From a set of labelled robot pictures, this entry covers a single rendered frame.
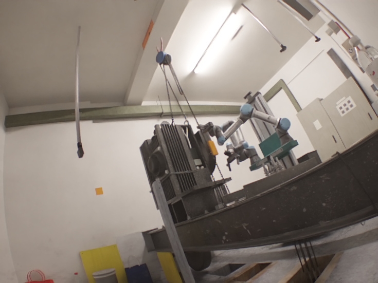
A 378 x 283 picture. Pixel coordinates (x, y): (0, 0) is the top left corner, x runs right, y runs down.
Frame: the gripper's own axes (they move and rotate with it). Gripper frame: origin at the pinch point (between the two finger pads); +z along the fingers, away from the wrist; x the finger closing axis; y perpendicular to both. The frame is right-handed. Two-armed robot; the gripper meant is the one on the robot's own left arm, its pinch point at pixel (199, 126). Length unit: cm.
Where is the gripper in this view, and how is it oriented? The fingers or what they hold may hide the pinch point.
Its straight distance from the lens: 180.5
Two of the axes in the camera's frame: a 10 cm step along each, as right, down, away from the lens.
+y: -3.7, -8.6, 3.6
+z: -6.7, -0.3, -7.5
